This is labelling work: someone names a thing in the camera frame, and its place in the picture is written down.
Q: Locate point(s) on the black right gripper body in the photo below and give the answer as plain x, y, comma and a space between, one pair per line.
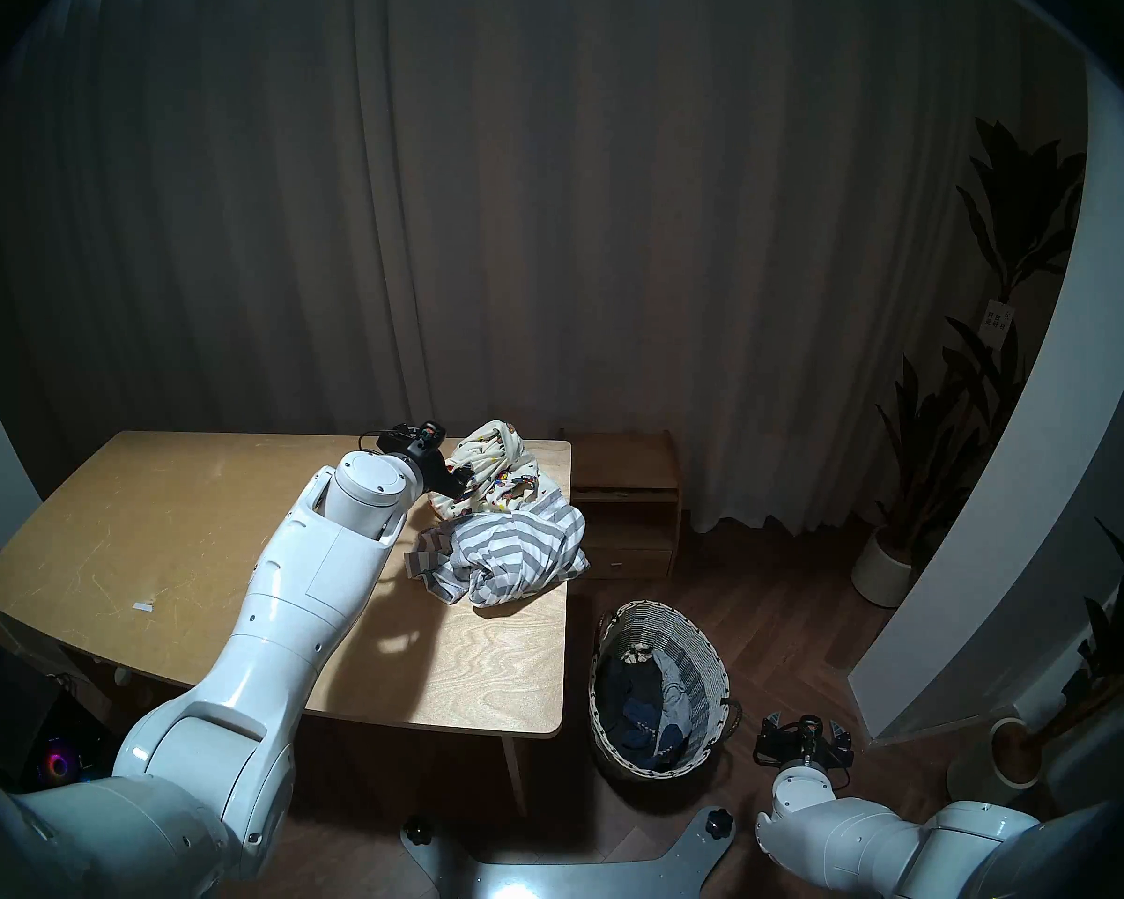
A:
787, 745

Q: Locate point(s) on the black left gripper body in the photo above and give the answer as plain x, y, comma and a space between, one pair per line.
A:
436, 466

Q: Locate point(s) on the cream bear-print garment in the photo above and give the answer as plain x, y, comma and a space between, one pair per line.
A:
506, 462

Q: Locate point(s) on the grey white striped garment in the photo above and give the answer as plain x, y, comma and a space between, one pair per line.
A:
506, 551

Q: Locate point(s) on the dark blue small garment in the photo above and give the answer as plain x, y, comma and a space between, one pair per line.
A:
651, 733

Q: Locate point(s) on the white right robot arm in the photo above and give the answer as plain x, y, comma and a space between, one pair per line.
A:
852, 832

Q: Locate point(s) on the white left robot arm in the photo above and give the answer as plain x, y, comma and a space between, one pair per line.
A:
281, 626

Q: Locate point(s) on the woven laundry hamper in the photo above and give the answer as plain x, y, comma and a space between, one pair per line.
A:
702, 663

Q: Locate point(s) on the plain grey garment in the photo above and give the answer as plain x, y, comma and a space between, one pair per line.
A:
676, 691

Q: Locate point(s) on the black base knob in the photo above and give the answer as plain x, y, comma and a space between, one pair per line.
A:
717, 822
418, 832

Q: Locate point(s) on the small patterned cloth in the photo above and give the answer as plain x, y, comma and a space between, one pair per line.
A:
639, 654

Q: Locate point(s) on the black garment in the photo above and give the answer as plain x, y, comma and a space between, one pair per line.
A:
623, 686

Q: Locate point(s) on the brown wooden nightstand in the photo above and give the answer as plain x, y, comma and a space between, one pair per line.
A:
623, 504

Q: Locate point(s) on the leafy plant cylindrical white pot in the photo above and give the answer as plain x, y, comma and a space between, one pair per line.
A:
1002, 757

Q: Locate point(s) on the tall potted plant white pot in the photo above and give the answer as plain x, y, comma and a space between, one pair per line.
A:
927, 476

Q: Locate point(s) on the grey pleated curtain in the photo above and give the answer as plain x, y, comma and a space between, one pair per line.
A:
525, 204

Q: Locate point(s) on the light wooden table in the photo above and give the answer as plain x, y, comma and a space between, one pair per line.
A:
150, 532

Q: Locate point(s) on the white plant tag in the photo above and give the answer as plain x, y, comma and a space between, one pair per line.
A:
996, 324

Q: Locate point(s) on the computer case with RGB fans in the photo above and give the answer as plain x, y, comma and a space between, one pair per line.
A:
56, 766

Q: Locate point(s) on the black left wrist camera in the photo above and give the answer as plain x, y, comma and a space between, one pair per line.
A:
417, 434

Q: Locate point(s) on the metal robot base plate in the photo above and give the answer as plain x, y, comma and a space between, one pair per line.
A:
562, 878

